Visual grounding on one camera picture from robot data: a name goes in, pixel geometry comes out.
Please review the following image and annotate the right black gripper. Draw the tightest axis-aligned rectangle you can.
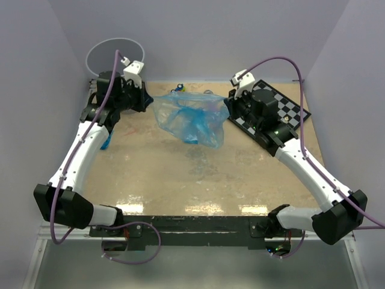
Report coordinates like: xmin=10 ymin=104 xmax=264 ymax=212
xmin=225 ymin=86 xmax=262 ymax=131

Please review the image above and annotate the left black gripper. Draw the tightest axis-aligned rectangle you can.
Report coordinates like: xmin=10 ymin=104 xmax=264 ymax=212
xmin=115 ymin=78 xmax=153 ymax=113

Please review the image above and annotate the blue plastic trash bag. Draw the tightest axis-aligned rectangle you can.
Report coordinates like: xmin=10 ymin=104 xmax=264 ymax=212
xmin=152 ymin=92 xmax=230 ymax=149

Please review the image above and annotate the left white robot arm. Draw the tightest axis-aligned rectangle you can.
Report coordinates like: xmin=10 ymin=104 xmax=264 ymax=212
xmin=33 ymin=71 xmax=153 ymax=236

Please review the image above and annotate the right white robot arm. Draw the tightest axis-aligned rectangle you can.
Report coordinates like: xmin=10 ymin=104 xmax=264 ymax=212
xmin=224 ymin=89 xmax=368 ymax=245

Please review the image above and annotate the grey plastic trash bin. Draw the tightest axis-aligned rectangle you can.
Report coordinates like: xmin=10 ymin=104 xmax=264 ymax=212
xmin=85 ymin=37 xmax=145 ymax=76

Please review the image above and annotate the colourful toy car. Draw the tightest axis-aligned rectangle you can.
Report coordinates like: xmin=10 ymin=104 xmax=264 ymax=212
xmin=171 ymin=84 xmax=185 ymax=92

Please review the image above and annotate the black and silver chessboard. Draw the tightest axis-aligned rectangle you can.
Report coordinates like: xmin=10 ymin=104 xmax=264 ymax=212
xmin=229 ymin=79 xmax=300 ymax=140

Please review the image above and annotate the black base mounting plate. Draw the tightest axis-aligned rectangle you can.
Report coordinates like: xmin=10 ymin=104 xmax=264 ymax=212
xmin=90 ymin=215 xmax=301 ymax=252

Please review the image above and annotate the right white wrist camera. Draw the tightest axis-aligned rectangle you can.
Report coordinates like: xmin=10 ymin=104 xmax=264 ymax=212
xmin=230 ymin=69 xmax=256 ymax=100

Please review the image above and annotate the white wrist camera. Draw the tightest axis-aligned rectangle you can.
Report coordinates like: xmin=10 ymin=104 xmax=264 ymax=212
xmin=230 ymin=69 xmax=256 ymax=100
xmin=121 ymin=57 xmax=144 ymax=89

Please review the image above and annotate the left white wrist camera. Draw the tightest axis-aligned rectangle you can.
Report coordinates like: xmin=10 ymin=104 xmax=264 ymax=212
xmin=121 ymin=57 xmax=144 ymax=89

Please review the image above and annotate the left aluminium rail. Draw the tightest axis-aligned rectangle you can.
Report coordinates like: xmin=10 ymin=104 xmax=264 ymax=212
xmin=64 ymin=78 xmax=99 ymax=175

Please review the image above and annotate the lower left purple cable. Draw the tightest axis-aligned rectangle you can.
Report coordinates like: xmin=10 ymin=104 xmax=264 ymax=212
xmin=101 ymin=222 xmax=162 ymax=266

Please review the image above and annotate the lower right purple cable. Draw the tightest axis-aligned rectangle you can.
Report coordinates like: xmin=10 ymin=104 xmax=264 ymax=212
xmin=269 ymin=228 xmax=306 ymax=260

